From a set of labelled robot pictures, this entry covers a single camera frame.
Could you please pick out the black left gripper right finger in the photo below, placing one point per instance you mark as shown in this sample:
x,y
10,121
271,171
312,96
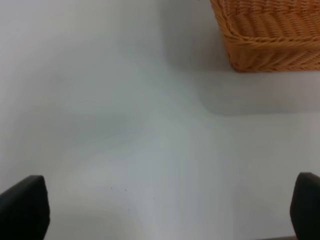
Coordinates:
x,y
305,207

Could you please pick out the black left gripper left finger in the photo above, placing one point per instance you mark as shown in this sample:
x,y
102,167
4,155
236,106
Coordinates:
x,y
25,210

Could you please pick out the orange wicker basket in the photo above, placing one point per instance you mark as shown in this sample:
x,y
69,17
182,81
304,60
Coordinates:
x,y
270,35

